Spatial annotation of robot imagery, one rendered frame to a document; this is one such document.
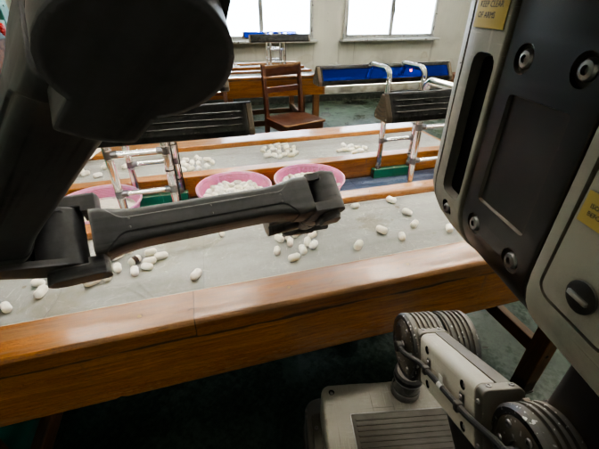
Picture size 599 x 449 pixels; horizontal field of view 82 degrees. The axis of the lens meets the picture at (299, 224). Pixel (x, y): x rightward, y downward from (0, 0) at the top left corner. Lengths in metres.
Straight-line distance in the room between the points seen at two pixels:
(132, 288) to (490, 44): 0.83
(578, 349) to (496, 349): 1.65
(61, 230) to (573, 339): 0.49
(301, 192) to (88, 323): 0.51
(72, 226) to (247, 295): 0.40
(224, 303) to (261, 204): 0.31
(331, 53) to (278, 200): 5.74
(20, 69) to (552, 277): 0.28
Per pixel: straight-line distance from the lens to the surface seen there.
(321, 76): 1.49
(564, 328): 0.22
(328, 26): 6.18
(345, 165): 1.49
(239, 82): 3.59
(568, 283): 0.21
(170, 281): 0.89
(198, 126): 0.85
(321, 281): 0.80
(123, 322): 0.80
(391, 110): 0.98
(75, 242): 0.51
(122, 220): 0.50
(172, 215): 0.50
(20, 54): 0.23
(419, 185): 1.31
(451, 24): 7.16
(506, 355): 1.87
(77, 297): 0.94
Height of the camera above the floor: 1.29
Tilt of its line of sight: 32 degrees down
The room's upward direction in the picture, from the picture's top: straight up
